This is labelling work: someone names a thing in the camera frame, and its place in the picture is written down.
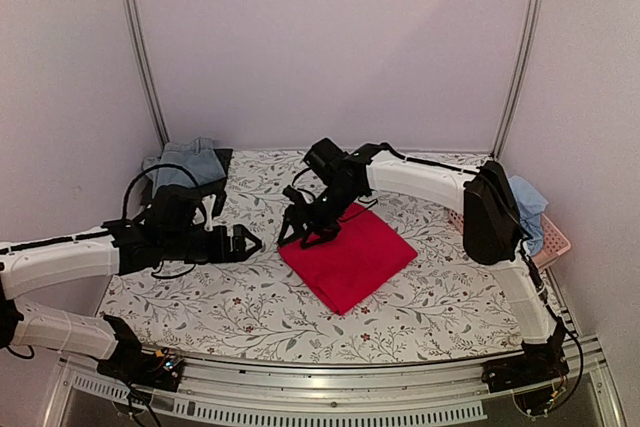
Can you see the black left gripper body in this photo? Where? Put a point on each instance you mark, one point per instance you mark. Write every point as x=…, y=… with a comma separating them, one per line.
x=178, y=246

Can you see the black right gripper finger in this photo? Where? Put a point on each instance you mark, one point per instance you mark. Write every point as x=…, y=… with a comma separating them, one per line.
x=290, y=229
x=312, y=238

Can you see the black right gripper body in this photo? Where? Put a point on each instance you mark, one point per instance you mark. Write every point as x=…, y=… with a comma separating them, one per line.
x=330, y=207

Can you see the red t-shirt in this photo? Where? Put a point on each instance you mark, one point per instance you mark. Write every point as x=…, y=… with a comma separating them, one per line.
x=345, y=271

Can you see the light blue shirt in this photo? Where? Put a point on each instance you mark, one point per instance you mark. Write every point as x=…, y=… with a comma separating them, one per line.
x=531, y=204

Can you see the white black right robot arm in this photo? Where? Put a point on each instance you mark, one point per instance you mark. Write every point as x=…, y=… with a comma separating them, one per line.
x=482, y=206

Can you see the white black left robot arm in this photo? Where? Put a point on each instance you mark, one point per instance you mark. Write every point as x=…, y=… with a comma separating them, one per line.
x=34, y=265

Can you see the floral patterned tablecloth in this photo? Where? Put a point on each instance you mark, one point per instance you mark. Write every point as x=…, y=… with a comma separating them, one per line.
x=441, y=306

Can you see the folded black striped garment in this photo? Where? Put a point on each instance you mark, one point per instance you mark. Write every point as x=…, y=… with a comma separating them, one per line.
x=216, y=186

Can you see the folded light blue jeans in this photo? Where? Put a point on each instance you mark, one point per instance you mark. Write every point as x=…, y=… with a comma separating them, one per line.
x=198, y=157

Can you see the pink perforated plastic basket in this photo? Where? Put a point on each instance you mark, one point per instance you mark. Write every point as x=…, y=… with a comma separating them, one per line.
x=555, y=245

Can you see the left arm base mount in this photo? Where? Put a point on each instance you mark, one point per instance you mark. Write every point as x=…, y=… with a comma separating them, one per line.
x=132, y=366

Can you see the aluminium front rail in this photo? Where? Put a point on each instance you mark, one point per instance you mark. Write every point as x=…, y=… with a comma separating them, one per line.
x=240, y=392

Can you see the aluminium frame post left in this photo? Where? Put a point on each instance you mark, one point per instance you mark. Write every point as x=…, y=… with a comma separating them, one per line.
x=141, y=56

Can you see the aluminium frame post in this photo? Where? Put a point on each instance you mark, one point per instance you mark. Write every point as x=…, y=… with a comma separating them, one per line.
x=526, y=42
x=141, y=56

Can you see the aluminium frame post right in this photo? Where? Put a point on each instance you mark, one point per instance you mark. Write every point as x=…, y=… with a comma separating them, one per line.
x=526, y=42

